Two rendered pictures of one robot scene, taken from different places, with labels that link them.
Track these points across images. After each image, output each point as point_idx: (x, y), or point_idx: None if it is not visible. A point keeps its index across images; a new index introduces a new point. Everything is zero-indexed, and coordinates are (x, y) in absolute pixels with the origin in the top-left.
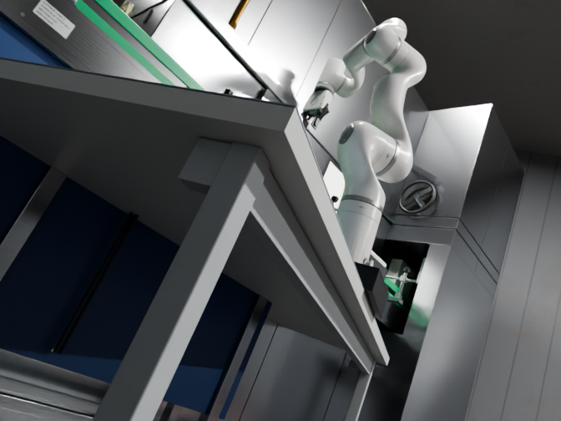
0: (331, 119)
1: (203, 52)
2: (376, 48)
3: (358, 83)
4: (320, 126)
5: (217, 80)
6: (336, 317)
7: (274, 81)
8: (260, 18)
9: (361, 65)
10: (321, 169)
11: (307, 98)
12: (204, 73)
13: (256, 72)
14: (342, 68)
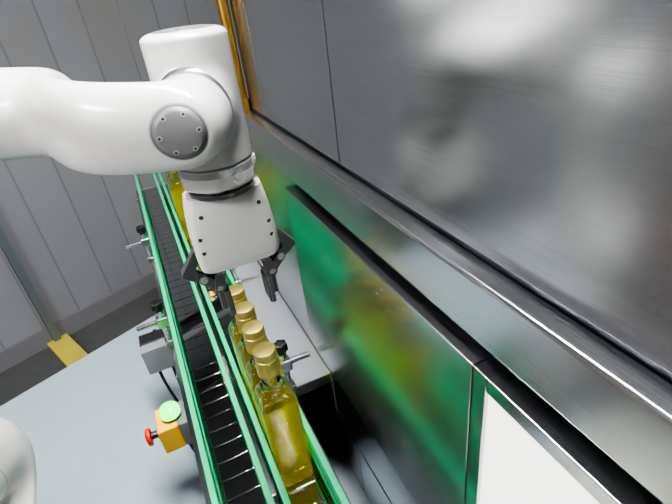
0: (468, 131)
1: (259, 175)
2: None
3: (74, 170)
4: (429, 207)
5: (277, 208)
6: None
7: (287, 157)
8: (247, 27)
9: (15, 158)
10: (459, 422)
11: (357, 124)
12: (270, 206)
13: (272, 162)
14: (146, 67)
